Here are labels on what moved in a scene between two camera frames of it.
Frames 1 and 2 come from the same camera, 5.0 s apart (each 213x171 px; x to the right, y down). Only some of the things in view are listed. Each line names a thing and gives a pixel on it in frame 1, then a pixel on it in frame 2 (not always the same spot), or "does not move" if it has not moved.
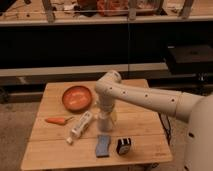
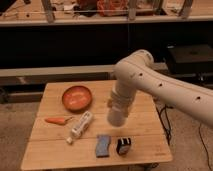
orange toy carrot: (57, 120) does not move
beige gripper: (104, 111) -> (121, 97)
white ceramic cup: (105, 125) -> (116, 118)
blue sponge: (102, 146) does not move
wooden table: (65, 132) does not move
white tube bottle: (83, 122) does not move
